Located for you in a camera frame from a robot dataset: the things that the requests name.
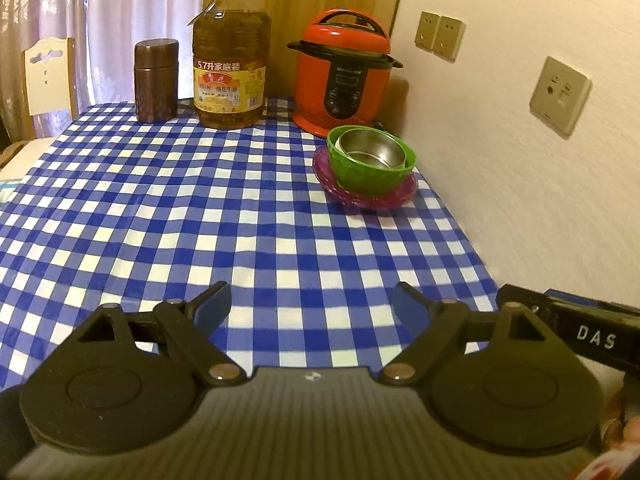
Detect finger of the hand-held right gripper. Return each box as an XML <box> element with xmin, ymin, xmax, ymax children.
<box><xmin>496</xmin><ymin>284</ymin><xmax>577</xmax><ymax>344</ymax></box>
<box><xmin>544</xmin><ymin>287</ymin><xmax>640</xmax><ymax>318</ymax></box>

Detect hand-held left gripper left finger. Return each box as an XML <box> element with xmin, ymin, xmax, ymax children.
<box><xmin>75</xmin><ymin>281</ymin><xmax>248</xmax><ymax>389</ymax></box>

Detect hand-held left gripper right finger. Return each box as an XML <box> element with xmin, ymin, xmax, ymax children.
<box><xmin>377</xmin><ymin>281</ymin><xmax>546</xmax><ymax>389</ymax></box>

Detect large purple glass plate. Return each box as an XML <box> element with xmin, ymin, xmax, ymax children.
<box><xmin>313</xmin><ymin>149</ymin><xmax>420</xmax><ymax>211</ymax></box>

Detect green plastic bowl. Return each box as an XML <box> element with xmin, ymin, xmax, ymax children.
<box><xmin>326</xmin><ymin>125</ymin><xmax>417</xmax><ymax>196</ymax></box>

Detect stainless steel bowl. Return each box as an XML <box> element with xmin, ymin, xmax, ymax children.
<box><xmin>337</xmin><ymin>129</ymin><xmax>407</xmax><ymax>168</ymax></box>

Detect person's right hand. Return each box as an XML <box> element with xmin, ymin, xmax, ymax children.
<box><xmin>621</xmin><ymin>416</ymin><xmax>640</xmax><ymax>457</ymax></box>

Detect blue white checkered tablecloth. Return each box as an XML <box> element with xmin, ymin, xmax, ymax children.
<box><xmin>0</xmin><ymin>96</ymin><xmax>511</xmax><ymax>391</ymax></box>

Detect red patterned clothing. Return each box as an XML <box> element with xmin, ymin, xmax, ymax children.
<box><xmin>582</xmin><ymin>435</ymin><xmax>632</xmax><ymax>480</ymax></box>

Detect large cooking oil bottle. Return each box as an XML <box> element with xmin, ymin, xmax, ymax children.
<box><xmin>192</xmin><ymin>0</ymin><xmax>272</xmax><ymax>131</ymax></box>

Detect brown metal canister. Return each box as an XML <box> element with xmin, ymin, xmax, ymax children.
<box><xmin>133</xmin><ymin>38</ymin><xmax>180</xmax><ymax>124</ymax></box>

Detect red electric pressure cooker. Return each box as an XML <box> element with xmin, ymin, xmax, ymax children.
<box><xmin>286</xmin><ymin>8</ymin><xmax>403</xmax><ymax>138</ymax></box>

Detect white wooden chair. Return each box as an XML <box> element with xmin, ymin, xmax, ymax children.
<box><xmin>21</xmin><ymin>37</ymin><xmax>78</xmax><ymax>138</ymax></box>

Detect pale lace curtain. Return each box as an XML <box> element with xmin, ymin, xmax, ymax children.
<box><xmin>0</xmin><ymin>0</ymin><xmax>208</xmax><ymax>141</ymax></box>

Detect beige wall plate round ports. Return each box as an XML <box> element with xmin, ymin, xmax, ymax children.
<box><xmin>529</xmin><ymin>56</ymin><xmax>592</xmax><ymax>137</ymax></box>

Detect beige wall socket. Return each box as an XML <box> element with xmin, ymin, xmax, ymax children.
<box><xmin>432</xmin><ymin>16</ymin><xmax>466</xmax><ymax>62</ymax></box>
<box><xmin>415</xmin><ymin>11</ymin><xmax>442</xmax><ymax>51</ymax></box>

